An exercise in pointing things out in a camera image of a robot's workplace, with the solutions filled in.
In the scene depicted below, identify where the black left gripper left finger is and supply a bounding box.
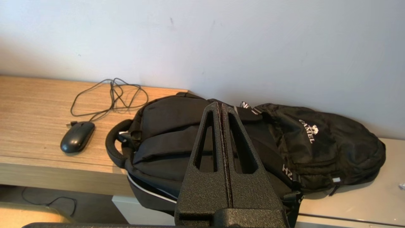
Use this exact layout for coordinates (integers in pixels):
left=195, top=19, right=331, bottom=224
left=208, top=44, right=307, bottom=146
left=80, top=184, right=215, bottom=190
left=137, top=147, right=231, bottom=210
left=175, top=101, right=232, bottom=219

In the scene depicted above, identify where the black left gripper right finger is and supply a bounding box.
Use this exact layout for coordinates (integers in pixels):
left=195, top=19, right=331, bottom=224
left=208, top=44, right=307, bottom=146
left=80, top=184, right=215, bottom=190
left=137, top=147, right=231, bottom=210
left=221, top=103, right=287, bottom=219

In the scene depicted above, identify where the black backpack with grey stripes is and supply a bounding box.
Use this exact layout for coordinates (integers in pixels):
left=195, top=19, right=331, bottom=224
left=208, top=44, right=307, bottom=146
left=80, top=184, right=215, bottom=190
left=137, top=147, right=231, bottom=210
left=105, top=92, right=285, bottom=219

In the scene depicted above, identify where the black Camel logo backpack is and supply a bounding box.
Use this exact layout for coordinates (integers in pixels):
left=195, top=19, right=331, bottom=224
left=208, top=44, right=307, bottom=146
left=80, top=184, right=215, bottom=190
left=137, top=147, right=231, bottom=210
left=236, top=102, right=386, bottom=203

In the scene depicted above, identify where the black computer mouse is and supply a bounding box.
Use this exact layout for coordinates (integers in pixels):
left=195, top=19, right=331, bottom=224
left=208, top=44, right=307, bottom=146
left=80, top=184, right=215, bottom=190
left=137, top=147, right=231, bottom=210
left=60, top=121, right=96, bottom=154

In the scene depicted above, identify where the tan wooden chair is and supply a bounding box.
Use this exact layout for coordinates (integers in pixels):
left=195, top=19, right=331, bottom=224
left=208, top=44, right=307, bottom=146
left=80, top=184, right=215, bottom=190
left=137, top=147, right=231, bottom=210
left=0, top=202, right=75, bottom=228

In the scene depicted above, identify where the light wooden desk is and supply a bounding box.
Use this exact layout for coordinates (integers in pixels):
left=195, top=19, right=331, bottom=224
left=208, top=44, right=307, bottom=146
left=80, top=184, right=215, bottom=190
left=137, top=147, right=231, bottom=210
left=0, top=75, right=189, bottom=197

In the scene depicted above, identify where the thin black floor cable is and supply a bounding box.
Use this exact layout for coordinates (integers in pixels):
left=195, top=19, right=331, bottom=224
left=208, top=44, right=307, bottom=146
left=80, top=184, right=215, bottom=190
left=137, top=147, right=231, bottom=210
left=21, top=187, right=77, bottom=217

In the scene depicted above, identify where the black mouse cable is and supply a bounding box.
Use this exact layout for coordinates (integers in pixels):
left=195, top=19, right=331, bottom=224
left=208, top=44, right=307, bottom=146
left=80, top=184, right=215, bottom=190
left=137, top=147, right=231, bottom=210
left=66, top=78, right=149, bottom=127

